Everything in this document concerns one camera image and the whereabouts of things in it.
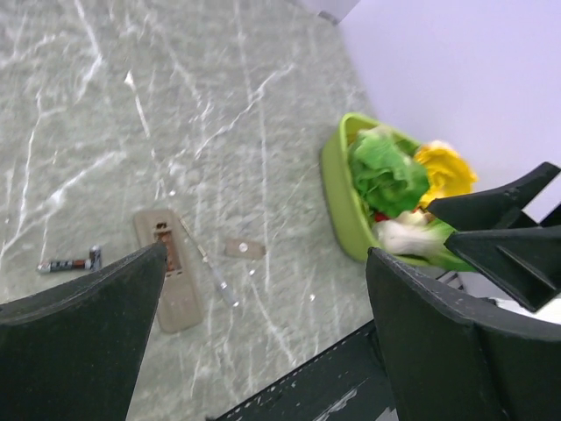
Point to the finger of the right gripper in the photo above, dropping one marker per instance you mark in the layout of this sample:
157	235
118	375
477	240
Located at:
524	263
499	208

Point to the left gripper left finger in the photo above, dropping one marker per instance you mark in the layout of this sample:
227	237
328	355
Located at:
73	352

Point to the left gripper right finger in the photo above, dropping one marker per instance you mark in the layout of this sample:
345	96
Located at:
452	356

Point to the AAA battery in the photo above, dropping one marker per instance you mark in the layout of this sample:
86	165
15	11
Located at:
95	258
53	266

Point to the beige remote control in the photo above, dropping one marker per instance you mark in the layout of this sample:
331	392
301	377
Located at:
180	306

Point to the yellow toy cabbage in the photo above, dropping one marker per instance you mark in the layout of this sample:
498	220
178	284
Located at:
448	173

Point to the white green bok choy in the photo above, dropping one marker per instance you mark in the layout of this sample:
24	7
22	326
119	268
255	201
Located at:
412	235

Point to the green toy lettuce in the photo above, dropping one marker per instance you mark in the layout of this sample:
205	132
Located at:
384	172

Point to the red toy pepper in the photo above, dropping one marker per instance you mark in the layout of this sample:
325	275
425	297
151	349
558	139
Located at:
380	217

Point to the green plastic basket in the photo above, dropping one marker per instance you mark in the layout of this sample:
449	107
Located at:
351	219

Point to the beige battery cover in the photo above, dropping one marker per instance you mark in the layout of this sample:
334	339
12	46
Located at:
244	249

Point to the black base frame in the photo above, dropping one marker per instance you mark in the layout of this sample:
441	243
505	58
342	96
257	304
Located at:
344	382

